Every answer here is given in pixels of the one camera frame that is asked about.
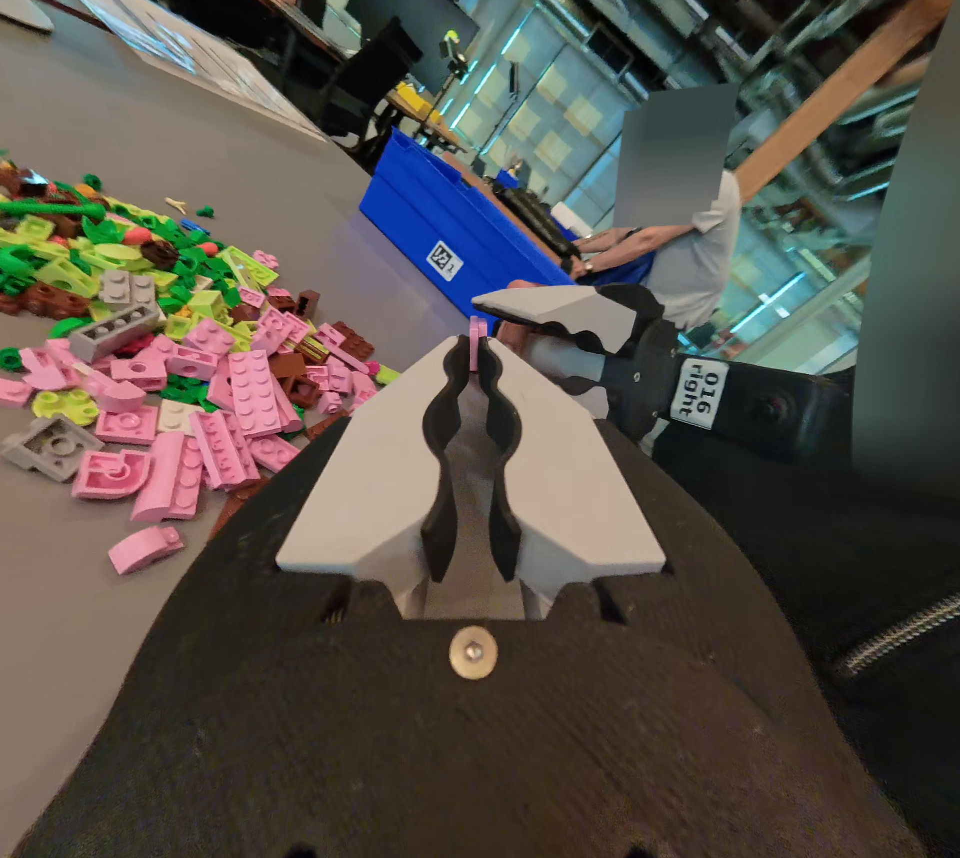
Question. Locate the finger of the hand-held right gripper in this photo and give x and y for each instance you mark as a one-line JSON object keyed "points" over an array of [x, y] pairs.
{"points": [[562, 303], [570, 359]]}

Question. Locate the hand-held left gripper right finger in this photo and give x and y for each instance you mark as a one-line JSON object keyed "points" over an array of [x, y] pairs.
{"points": [[585, 498]]}

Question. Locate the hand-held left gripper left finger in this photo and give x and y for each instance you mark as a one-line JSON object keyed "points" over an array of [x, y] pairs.
{"points": [[360, 498]]}

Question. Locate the thin pink brick piece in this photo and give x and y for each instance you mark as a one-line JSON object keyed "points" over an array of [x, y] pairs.
{"points": [[478, 344]]}

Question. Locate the pile of mixed toy bricks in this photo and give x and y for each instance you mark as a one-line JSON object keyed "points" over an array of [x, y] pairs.
{"points": [[187, 348]]}

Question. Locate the person's right hand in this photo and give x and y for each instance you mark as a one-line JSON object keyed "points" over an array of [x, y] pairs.
{"points": [[517, 335]]}

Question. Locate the blue plastic bin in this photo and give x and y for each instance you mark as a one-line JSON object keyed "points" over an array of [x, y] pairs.
{"points": [[450, 221]]}

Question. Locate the small pink curved brick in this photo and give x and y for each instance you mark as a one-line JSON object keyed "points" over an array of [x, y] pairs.
{"points": [[142, 549]]}

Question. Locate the small yellow crate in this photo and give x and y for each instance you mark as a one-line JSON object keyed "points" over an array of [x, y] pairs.
{"points": [[416, 102]]}

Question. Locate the person's black jacket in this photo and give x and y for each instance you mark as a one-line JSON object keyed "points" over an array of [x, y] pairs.
{"points": [[825, 573]]}

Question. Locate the black office chair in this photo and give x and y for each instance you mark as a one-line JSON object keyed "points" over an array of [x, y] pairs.
{"points": [[375, 86]]}

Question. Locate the grey square plate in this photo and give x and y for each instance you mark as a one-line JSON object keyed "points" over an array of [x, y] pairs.
{"points": [[41, 447]]}

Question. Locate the printed paper sheet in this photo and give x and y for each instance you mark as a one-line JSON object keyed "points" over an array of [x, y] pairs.
{"points": [[187, 56]]}

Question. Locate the wooden post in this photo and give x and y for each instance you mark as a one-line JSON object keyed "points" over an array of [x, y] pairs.
{"points": [[825, 86]]}

